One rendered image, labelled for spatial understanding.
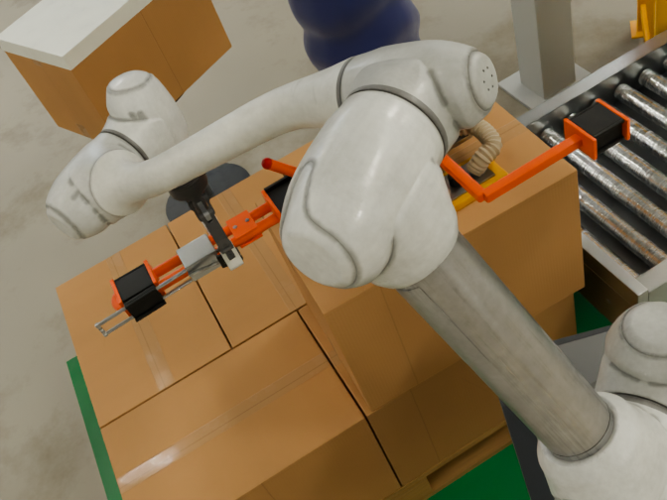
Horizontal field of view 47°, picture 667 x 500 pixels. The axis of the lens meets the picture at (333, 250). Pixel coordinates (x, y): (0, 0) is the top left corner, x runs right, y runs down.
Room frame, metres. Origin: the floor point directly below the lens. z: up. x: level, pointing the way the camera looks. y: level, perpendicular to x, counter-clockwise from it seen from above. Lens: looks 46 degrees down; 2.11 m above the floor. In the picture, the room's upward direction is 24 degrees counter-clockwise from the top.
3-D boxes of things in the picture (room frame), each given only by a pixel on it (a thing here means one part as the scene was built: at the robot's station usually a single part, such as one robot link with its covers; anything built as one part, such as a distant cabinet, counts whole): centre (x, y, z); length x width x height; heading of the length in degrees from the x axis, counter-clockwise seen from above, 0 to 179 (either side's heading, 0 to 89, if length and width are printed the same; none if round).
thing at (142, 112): (1.11, 0.21, 1.41); 0.13 x 0.11 x 0.16; 133
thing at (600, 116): (1.01, -0.55, 1.07); 0.09 x 0.08 x 0.05; 10
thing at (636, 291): (1.27, -0.54, 0.58); 0.70 x 0.03 x 0.06; 10
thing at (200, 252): (1.13, 0.25, 1.07); 0.07 x 0.07 x 0.04; 10
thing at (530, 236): (1.20, -0.20, 0.74); 0.60 x 0.40 x 0.40; 98
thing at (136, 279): (1.11, 0.39, 1.07); 0.08 x 0.07 x 0.05; 100
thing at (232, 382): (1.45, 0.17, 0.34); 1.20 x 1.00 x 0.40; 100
